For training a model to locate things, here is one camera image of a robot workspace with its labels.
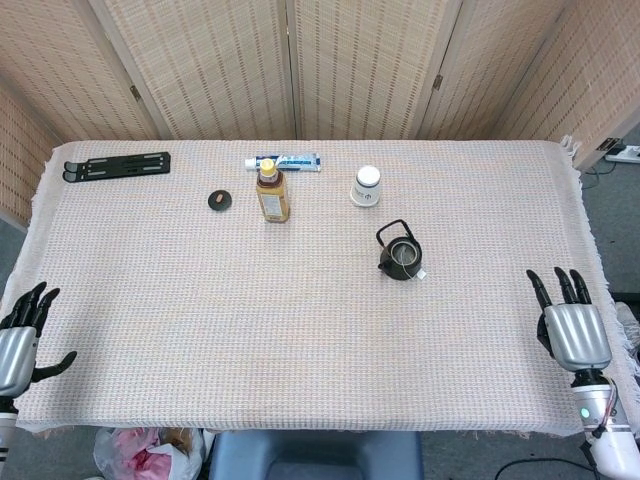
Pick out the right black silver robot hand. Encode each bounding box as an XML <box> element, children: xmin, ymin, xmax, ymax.
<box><xmin>525</xmin><ymin>266</ymin><xmax>614</xmax><ymax>374</ymax></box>

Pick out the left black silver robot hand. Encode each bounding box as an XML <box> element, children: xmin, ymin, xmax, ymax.
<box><xmin>0</xmin><ymin>281</ymin><xmax>79</xmax><ymax>399</ymax></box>

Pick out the small tea bag with string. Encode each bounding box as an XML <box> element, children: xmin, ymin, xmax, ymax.
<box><xmin>394</xmin><ymin>243</ymin><xmax>429</xmax><ymax>280</ymax></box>

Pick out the plastic bag with pink contents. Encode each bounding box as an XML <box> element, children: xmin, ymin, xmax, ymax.
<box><xmin>93</xmin><ymin>426</ymin><xmax>206</xmax><ymax>480</ymax></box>

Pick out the black teapot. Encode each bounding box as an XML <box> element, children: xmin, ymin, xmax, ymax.
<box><xmin>375</xmin><ymin>218</ymin><xmax>424</xmax><ymax>281</ymax></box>

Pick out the yellow tea bottle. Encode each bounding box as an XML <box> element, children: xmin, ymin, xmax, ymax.
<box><xmin>256</xmin><ymin>158</ymin><xmax>292</xmax><ymax>224</ymax></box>

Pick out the white power strip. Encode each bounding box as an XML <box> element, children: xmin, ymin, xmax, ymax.
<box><xmin>604</xmin><ymin>144</ymin><xmax>640</xmax><ymax>164</ymax></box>

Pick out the black folding laptop stand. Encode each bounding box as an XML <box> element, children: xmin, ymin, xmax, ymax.
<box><xmin>62</xmin><ymin>151</ymin><xmax>172</xmax><ymax>184</ymax></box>

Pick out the woven checked tablecloth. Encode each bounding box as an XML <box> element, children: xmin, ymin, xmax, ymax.
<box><xmin>0</xmin><ymin>139</ymin><xmax>636</xmax><ymax>441</ymax></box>

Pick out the white paper cup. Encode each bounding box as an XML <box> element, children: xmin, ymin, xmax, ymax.
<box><xmin>348</xmin><ymin>165</ymin><xmax>383</xmax><ymax>208</ymax></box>

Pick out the blue grey chair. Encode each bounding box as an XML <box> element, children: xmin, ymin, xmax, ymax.
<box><xmin>207</xmin><ymin>429</ymin><xmax>425</xmax><ymax>480</ymax></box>

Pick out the white blue toothpaste tube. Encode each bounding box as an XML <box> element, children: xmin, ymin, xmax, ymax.
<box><xmin>244</xmin><ymin>152</ymin><xmax>322</xmax><ymax>174</ymax></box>

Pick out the bamboo folding screen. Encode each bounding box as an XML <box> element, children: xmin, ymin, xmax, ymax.
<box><xmin>0</xmin><ymin>0</ymin><xmax>640</xmax><ymax>227</ymax></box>

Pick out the black floor cable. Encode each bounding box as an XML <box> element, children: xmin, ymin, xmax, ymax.
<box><xmin>494</xmin><ymin>457</ymin><xmax>601</xmax><ymax>480</ymax></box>

